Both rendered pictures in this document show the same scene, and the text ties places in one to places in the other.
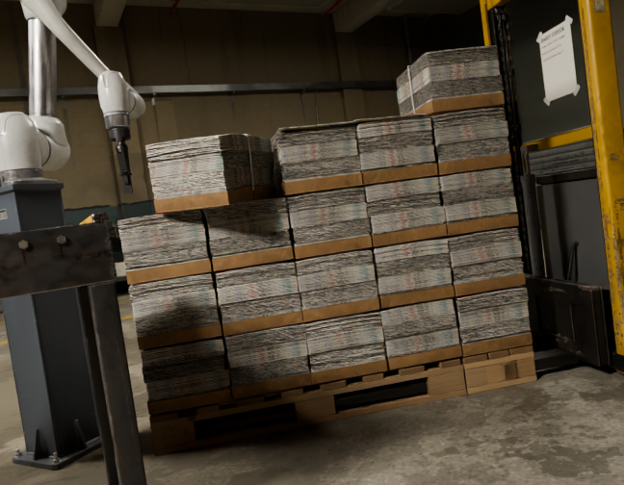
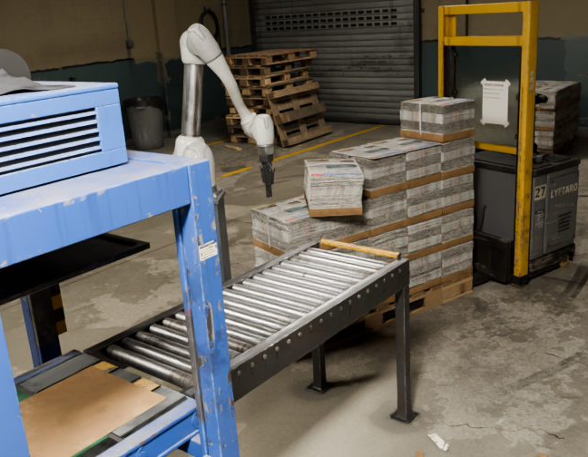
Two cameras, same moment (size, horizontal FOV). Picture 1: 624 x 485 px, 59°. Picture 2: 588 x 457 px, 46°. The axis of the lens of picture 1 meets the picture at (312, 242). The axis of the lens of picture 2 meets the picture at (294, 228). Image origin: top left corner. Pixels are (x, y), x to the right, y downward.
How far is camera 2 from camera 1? 268 cm
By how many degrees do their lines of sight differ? 28
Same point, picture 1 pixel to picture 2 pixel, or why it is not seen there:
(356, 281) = (399, 246)
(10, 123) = (207, 155)
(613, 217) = (523, 204)
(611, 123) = (528, 153)
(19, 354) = not seen: hidden behind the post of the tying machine
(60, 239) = (400, 270)
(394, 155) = (423, 170)
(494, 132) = (468, 152)
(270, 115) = not seen: outside the picture
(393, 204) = (418, 199)
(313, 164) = (385, 178)
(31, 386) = not seen: hidden behind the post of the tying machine
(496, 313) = (458, 257)
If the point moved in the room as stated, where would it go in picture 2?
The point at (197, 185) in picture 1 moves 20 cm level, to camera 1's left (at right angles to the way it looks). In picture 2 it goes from (342, 201) to (308, 209)
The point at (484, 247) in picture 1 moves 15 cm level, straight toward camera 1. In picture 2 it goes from (457, 220) to (466, 227)
